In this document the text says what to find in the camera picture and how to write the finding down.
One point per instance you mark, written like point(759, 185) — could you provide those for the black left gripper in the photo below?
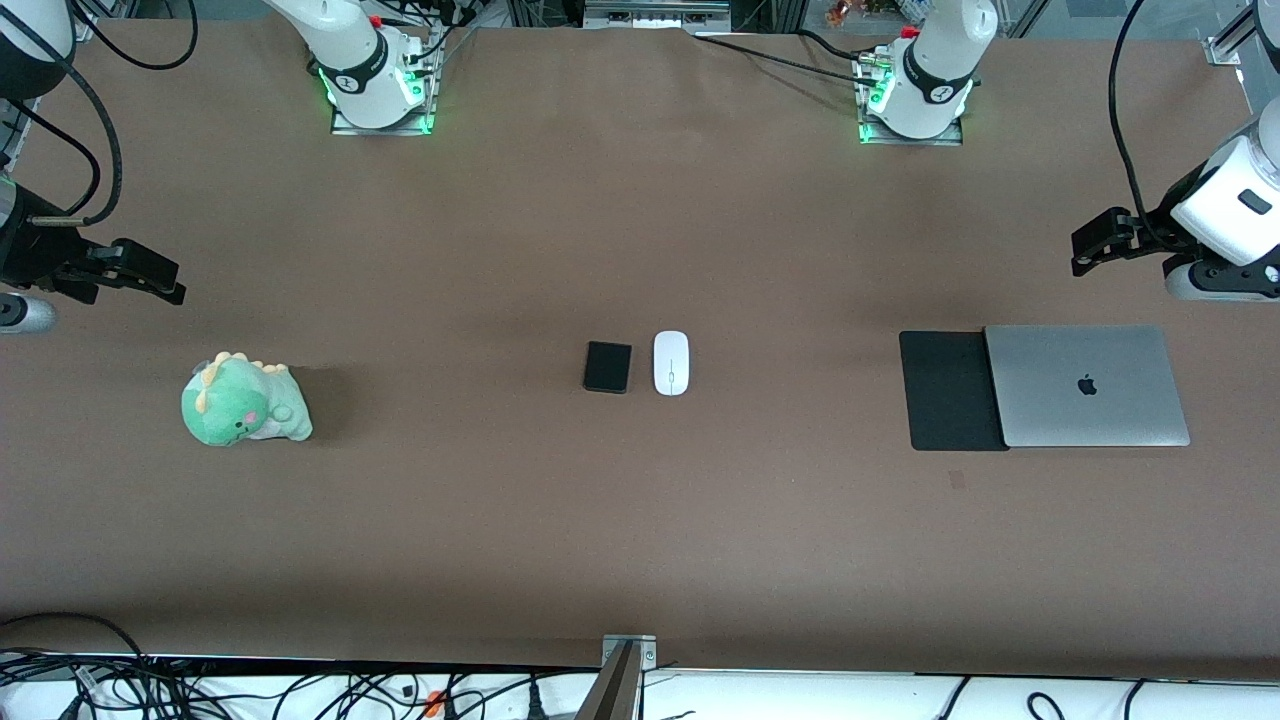
point(1160, 226)

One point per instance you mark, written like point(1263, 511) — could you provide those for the aluminium frame with sockets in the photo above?
point(655, 12)

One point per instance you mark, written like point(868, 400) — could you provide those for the metal table edge bracket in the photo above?
point(645, 650)

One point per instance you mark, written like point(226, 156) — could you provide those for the white computer mouse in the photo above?
point(671, 362)

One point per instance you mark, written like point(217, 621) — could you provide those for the black phone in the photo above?
point(607, 367)

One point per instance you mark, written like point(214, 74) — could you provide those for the black mouse pad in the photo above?
point(945, 400)

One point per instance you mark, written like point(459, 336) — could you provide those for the aluminium corner rail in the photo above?
point(1225, 50)

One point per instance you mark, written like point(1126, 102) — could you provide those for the dark camera post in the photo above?
point(612, 690)

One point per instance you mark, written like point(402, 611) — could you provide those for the silver laptop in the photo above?
point(1060, 390)

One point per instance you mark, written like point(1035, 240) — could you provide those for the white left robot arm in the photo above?
point(935, 60)

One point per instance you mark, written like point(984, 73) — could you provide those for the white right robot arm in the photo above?
point(365, 70)

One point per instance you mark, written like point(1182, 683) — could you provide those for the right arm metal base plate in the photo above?
point(425, 100)

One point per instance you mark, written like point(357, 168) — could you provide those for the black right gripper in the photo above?
point(30, 258)

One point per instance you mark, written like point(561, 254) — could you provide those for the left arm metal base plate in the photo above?
point(870, 132)

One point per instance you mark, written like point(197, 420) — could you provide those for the colourful background toys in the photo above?
point(870, 10)

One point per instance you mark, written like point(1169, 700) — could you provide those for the green dinosaur plush toy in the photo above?
point(235, 405)

